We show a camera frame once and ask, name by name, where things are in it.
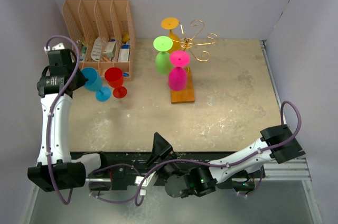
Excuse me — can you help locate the gold wire glass rack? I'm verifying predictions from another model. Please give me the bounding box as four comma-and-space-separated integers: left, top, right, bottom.
175, 20, 219, 62

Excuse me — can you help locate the orange plastic wine glass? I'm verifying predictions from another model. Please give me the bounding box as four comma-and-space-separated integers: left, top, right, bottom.
161, 17, 181, 53

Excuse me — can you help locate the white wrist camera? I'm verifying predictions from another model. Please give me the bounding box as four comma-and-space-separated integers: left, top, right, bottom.
134, 173, 157, 196
52, 42, 65, 50

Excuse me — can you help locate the aluminium frame rail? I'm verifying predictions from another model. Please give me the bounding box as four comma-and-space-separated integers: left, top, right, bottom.
260, 39, 323, 224

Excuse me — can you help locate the wooden rack base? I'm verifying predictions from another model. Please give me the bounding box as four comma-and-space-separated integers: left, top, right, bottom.
170, 67, 195, 104

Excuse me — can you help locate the green plastic wine glass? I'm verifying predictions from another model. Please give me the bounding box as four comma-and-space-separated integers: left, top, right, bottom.
153, 36, 173, 75

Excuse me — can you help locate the blue plastic wine glass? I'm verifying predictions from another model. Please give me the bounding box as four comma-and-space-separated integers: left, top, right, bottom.
81, 67, 111, 102

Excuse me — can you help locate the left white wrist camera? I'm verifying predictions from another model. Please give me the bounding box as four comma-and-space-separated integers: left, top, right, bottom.
52, 42, 65, 50

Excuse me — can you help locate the white blue box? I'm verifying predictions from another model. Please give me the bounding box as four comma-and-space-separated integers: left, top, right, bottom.
118, 44, 130, 62

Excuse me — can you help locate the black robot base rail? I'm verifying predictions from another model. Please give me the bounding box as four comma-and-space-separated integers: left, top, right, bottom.
65, 151, 267, 192

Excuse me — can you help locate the pink plastic wine glass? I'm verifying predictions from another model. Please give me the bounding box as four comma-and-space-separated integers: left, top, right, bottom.
168, 51, 190, 91

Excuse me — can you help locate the yellow object in organizer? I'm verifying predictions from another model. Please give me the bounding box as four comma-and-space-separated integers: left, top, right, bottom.
122, 33, 130, 43

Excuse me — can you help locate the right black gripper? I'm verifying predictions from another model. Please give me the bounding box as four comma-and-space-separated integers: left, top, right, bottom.
146, 132, 184, 179

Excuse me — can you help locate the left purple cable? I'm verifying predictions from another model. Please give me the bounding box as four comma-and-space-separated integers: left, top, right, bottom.
43, 35, 81, 206

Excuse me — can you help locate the white blister pack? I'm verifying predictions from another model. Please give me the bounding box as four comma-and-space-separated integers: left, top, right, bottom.
90, 37, 102, 62

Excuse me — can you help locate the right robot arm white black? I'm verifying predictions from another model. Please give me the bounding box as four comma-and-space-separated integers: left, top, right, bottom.
145, 124, 305, 198

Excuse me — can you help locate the red plastic wine glass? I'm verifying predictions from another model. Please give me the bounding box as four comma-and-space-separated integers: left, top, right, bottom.
105, 67, 127, 99

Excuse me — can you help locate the white medicine box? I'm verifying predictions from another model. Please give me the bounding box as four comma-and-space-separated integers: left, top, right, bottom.
102, 41, 116, 59

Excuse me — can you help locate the peach plastic file organizer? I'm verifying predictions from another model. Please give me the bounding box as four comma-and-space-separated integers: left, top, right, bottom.
62, 0, 136, 81

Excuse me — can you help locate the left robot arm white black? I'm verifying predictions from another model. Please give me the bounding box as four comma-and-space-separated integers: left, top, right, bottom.
27, 49, 109, 192

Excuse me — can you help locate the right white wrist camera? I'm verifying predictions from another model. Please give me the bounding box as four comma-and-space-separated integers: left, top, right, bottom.
134, 173, 157, 196

